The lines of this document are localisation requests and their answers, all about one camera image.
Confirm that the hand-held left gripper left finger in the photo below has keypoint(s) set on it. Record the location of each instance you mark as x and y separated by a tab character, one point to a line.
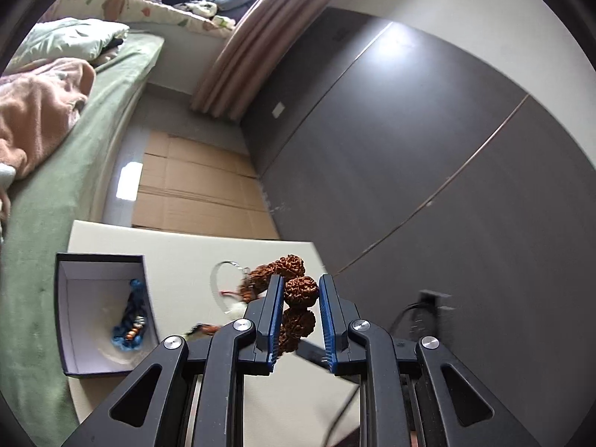
277	308

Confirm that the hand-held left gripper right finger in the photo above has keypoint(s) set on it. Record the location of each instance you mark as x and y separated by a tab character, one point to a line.
325	313

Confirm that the dark blue jewelry box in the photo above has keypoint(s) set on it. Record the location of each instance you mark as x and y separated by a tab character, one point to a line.
105	314

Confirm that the flattened cardboard sheet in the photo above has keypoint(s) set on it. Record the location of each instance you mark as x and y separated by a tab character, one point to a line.
198	186

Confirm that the dark grey wardrobe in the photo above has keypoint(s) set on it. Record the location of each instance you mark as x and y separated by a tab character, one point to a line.
419	158

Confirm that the green bed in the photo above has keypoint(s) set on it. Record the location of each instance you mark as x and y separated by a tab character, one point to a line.
60	205

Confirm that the pink curtain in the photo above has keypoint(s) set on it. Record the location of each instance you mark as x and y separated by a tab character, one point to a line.
251	51

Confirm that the pink blanket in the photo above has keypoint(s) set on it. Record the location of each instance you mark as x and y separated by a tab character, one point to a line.
37	109

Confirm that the floral quilt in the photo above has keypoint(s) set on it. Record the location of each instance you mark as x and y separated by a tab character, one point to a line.
153	11

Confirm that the light green pillow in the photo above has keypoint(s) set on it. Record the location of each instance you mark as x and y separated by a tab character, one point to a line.
65	39

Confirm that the wall power socket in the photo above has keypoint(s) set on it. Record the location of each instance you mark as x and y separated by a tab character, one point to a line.
435	300

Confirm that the white wall switch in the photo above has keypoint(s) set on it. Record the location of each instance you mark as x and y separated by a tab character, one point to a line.
278	110

